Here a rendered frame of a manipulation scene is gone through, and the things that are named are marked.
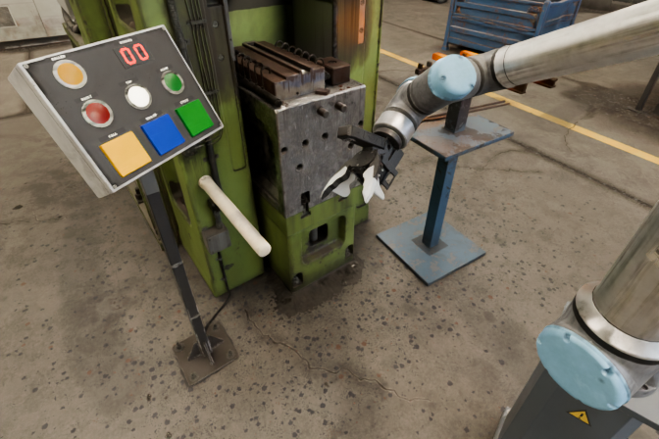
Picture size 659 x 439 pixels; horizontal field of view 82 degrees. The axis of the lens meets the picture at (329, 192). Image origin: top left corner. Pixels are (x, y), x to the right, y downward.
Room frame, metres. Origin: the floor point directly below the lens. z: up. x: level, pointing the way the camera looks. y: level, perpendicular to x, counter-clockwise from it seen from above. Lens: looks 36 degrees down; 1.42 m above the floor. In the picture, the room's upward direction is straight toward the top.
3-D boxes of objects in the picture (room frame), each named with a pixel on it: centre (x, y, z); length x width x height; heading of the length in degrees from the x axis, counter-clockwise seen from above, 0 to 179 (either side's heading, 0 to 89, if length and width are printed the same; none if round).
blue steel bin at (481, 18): (4.84, -2.11, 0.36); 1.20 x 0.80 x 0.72; 37
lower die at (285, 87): (1.42, 0.22, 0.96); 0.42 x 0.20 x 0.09; 37
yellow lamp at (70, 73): (0.74, 0.51, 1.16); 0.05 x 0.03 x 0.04; 127
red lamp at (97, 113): (0.72, 0.47, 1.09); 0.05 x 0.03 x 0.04; 127
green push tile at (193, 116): (0.87, 0.34, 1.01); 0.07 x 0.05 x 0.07; 152
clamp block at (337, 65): (1.40, -0.01, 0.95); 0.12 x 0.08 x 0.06; 37
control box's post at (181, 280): (0.85, 0.49, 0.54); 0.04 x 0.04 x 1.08; 37
